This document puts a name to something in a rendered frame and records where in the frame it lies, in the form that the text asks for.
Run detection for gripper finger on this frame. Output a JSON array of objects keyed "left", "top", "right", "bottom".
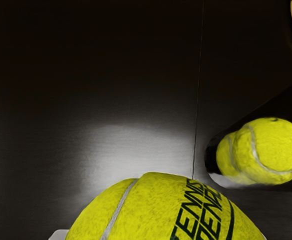
[{"left": 47, "top": 228, "right": 71, "bottom": 240}]

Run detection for yellow tennis ball with print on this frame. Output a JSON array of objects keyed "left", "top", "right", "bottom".
[{"left": 65, "top": 171, "right": 268, "bottom": 240}]

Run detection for plain yellow tennis ball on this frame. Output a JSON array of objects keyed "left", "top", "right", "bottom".
[{"left": 215, "top": 117, "right": 292, "bottom": 186}]

